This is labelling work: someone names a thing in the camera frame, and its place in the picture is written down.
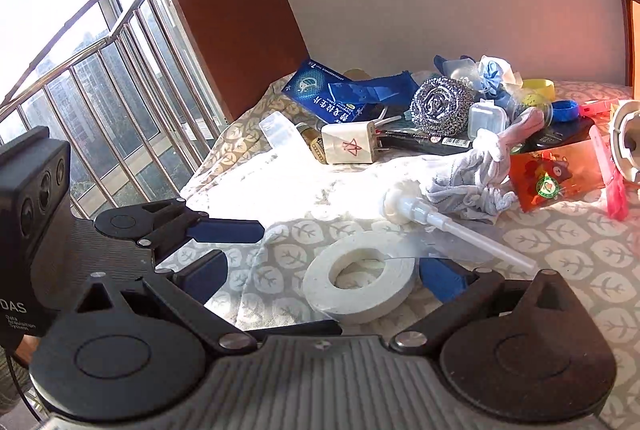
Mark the white charger with red star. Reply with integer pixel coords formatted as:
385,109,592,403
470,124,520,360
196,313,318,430
320,119,382,166

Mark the white pump dispenser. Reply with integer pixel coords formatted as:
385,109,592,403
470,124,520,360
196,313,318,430
382,179,539,272

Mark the white round fixture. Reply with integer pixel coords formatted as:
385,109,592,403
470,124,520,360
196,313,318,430
609,100,640,184

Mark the clear earbud case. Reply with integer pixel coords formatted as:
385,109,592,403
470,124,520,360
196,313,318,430
467,101,507,140

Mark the white fabric glove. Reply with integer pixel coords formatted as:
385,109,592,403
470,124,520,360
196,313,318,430
419,107,547,224

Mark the black flat packet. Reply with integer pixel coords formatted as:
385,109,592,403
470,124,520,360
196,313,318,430
520,117,597,152

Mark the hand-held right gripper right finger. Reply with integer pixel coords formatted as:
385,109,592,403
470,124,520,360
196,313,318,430
390,257,583,352

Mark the clear plastic box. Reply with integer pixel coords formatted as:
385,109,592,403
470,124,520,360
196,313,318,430
258,112,307,149

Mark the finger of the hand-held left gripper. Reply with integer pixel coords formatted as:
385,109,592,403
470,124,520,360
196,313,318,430
94,197,265,264

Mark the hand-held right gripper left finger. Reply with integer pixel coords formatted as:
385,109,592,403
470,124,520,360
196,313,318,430
75,250,256,352

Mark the orange cartoon packet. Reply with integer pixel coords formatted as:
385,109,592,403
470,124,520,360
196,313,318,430
508,142,609,214

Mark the pink plastic stick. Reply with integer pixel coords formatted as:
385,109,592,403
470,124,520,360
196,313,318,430
594,124,629,222

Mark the brown wooden board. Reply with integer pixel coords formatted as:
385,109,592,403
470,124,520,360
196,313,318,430
144,0,309,124

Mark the blue plastic bag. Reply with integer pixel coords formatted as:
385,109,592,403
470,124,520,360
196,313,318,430
327,71,419,104

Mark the white tape roll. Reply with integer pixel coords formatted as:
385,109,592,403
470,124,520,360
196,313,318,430
302,232,417,326

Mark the metal window railing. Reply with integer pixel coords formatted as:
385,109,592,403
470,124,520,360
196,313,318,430
0,0,227,222

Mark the crumpled blue glove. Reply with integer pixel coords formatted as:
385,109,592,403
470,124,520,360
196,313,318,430
433,54,524,107

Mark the leaf printed bed sheet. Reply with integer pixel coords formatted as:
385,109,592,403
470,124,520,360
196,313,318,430
179,69,640,430

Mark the blue printed cardboard box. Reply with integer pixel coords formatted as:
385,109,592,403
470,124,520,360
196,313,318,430
280,58,372,124

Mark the black marker pen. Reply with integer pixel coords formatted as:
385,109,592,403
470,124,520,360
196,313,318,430
384,129,474,156

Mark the steel wool scourer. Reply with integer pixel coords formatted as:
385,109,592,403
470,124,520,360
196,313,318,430
409,77,476,136

